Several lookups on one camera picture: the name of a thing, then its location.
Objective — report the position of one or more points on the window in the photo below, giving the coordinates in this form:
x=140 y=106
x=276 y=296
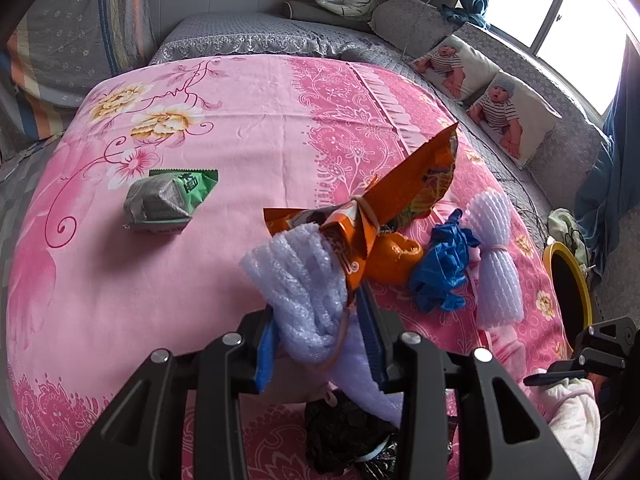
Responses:
x=575 y=25

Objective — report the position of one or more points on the dark grey roll pillow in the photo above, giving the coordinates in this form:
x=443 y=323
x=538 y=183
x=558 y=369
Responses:
x=300 y=10

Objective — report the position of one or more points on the orange snack wrapper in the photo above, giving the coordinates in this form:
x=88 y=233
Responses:
x=410 y=185

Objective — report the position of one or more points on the yellow-rimmed black bin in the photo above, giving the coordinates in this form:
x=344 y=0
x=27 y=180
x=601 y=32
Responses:
x=565 y=290

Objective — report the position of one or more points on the blue plastic glove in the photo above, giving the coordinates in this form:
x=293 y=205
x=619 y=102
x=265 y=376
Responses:
x=442 y=265

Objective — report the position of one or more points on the baby print pillow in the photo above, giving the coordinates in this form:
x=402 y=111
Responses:
x=450 y=67
x=505 y=110

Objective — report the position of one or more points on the green and silver snack packet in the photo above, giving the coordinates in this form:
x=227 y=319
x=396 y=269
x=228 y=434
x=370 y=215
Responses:
x=155 y=200

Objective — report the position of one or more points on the pink floral blanket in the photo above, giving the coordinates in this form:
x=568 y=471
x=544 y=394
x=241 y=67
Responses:
x=250 y=135

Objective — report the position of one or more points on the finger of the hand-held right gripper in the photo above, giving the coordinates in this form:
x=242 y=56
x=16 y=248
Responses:
x=607 y=335

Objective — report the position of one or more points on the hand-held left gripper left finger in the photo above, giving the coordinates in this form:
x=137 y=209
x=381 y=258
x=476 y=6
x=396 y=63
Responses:
x=265 y=355

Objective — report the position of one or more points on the orange peel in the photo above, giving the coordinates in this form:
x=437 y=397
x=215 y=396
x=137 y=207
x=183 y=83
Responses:
x=390 y=260

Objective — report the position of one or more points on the striped hanging cloth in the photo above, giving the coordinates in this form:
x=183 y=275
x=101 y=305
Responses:
x=75 y=35

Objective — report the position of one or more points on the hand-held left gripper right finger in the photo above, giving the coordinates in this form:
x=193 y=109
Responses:
x=372 y=340

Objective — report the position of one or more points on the light green cloth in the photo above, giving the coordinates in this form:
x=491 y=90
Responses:
x=562 y=225

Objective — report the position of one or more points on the black plastic bag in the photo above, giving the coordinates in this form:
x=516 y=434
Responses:
x=335 y=430

